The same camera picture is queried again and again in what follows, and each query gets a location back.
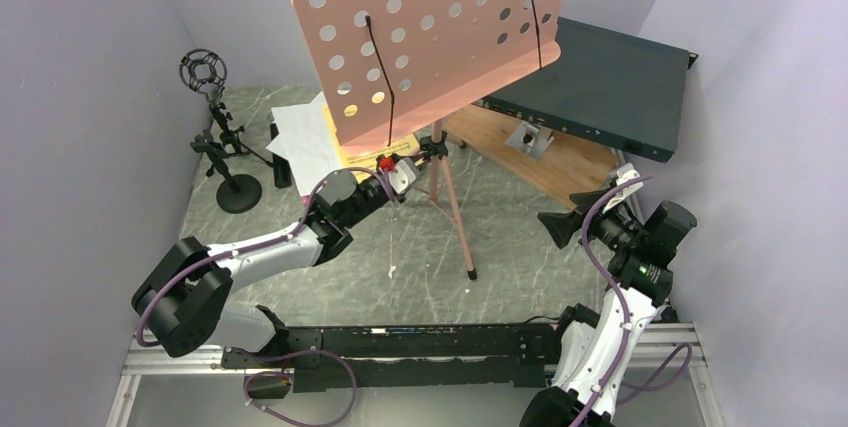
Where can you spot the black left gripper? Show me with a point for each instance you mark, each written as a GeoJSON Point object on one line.
{"type": "Point", "coordinates": [401, 198]}

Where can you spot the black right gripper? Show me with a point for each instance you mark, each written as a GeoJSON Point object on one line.
{"type": "Point", "coordinates": [563, 225]}

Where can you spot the yellow sheet music page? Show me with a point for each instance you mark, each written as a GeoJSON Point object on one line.
{"type": "Point", "coordinates": [406, 146]}

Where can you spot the grey paper sheet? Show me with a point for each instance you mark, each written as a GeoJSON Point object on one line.
{"type": "Point", "coordinates": [307, 141]}

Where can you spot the black silver handheld microphone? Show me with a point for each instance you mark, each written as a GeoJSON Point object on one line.
{"type": "Point", "coordinates": [280, 166]}

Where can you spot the black round-base mic stand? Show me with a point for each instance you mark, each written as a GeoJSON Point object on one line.
{"type": "Point", "coordinates": [237, 193]}

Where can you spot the pink tripod music stand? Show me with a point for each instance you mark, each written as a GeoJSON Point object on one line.
{"type": "Point", "coordinates": [390, 67]}

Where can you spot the black tripod mic stand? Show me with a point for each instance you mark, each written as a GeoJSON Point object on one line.
{"type": "Point", "coordinates": [203, 71]}

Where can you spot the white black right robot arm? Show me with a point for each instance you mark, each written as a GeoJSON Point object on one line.
{"type": "Point", "coordinates": [633, 258]}

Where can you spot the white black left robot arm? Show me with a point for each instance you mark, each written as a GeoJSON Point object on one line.
{"type": "Point", "coordinates": [184, 303]}

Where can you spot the wooden board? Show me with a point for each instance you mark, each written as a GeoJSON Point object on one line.
{"type": "Point", "coordinates": [567, 166]}

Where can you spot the dark teal rack unit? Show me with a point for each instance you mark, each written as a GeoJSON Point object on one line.
{"type": "Point", "coordinates": [612, 88]}

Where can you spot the silver metal bracket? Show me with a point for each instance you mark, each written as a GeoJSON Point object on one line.
{"type": "Point", "coordinates": [530, 139]}

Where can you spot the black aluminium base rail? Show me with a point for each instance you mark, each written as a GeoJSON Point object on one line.
{"type": "Point", "coordinates": [521, 354]}

